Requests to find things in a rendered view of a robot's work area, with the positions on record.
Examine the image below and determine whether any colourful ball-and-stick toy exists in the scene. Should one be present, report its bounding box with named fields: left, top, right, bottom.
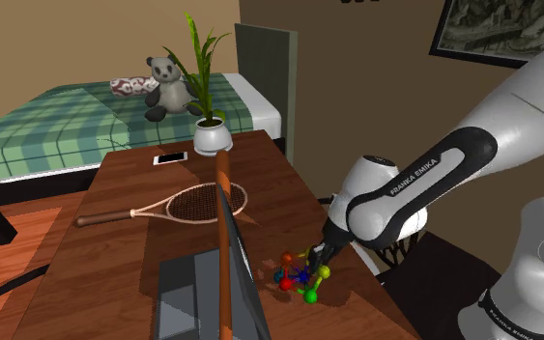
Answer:
left=272, top=249, right=333, bottom=305

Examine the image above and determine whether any brown wooden baseball bat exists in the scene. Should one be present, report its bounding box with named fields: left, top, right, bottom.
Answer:
left=214, top=150, right=234, bottom=340

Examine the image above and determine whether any grey laptop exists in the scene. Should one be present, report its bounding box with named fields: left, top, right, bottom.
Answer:
left=155, top=183, right=272, bottom=340

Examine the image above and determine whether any green plant in white pot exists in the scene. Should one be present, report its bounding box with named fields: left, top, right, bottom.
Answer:
left=161, top=11, right=235, bottom=157

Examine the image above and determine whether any white smartphone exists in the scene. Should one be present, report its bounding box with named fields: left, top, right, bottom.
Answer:
left=152, top=151, right=189, bottom=167

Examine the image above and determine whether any brown wooden desk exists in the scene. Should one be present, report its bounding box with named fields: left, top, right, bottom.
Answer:
left=12, top=128, right=422, bottom=340

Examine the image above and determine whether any panda plush toy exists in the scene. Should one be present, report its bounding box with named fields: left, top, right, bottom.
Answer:
left=143, top=54, right=204, bottom=123

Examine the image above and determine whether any red and white patterned pillow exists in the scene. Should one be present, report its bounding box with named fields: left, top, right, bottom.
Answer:
left=109, top=75, right=160, bottom=98

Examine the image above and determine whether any bed with green checked cover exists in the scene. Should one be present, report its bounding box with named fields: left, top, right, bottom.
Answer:
left=0, top=22, right=299, bottom=246

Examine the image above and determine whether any tennis racket with brown handle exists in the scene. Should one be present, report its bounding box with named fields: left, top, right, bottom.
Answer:
left=74, top=182, right=249, bottom=229

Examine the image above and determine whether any dark framed wall picture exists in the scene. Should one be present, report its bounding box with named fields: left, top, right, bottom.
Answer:
left=428, top=0, right=544, bottom=70

